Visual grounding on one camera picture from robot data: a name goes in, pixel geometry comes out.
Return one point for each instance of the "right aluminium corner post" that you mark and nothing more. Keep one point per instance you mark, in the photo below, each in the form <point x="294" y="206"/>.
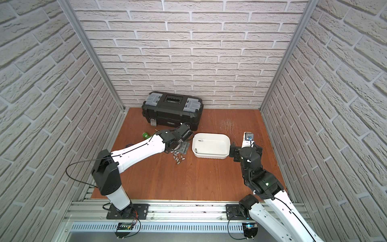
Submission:
<point x="304" y="20"/>

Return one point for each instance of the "aluminium front rail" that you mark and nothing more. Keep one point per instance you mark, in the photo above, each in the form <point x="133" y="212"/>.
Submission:
<point x="164" y="216"/>

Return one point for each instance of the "right controller board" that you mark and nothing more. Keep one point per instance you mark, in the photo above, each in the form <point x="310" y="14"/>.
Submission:
<point x="250" y="230"/>

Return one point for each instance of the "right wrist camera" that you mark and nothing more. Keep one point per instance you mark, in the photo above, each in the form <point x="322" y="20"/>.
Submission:
<point x="248" y="140"/>

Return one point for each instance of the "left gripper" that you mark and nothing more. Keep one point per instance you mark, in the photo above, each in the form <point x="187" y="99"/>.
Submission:
<point x="177" y="142"/>

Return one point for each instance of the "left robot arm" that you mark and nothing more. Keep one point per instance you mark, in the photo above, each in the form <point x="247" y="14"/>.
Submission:
<point x="108" y="166"/>

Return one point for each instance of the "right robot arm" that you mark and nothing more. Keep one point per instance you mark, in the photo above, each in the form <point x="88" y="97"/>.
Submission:
<point x="269" y="205"/>

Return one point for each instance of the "white plastic storage box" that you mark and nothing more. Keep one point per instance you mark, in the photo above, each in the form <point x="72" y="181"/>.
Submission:
<point x="214" y="146"/>

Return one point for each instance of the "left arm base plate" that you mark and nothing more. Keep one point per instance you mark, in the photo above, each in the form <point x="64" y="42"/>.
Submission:
<point x="138" y="211"/>

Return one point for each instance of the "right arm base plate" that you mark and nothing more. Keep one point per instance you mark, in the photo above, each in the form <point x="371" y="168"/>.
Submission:
<point x="235" y="212"/>

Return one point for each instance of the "controller board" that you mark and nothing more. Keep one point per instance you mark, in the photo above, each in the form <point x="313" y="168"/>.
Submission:
<point x="125" y="229"/>
<point x="250" y="230"/>

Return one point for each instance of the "black plastic toolbox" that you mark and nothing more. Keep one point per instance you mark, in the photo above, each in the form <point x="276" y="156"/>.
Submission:
<point x="172" y="110"/>

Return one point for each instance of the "left aluminium corner post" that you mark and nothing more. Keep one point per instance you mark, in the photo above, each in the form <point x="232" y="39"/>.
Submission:
<point x="82" y="35"/>

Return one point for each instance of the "aluminium corner post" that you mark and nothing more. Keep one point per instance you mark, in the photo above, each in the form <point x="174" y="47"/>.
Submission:
<point x="304" y="20"/>
<point x="82" y="35"/>

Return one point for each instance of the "left controller board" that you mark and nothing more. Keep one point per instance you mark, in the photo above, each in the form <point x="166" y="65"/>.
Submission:
<point x="125" y="229"/>

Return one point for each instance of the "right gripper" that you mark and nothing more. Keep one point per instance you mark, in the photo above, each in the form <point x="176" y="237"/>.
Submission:
<point x="236" y="149"/>

